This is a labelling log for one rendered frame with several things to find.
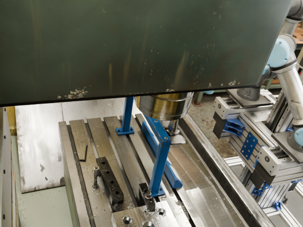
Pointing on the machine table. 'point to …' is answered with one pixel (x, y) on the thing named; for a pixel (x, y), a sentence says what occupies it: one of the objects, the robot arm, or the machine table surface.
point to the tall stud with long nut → (95, 176)
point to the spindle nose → (165, 105)
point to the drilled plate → (164, 222)
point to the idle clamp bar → (110, 181)
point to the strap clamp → (143, 187)
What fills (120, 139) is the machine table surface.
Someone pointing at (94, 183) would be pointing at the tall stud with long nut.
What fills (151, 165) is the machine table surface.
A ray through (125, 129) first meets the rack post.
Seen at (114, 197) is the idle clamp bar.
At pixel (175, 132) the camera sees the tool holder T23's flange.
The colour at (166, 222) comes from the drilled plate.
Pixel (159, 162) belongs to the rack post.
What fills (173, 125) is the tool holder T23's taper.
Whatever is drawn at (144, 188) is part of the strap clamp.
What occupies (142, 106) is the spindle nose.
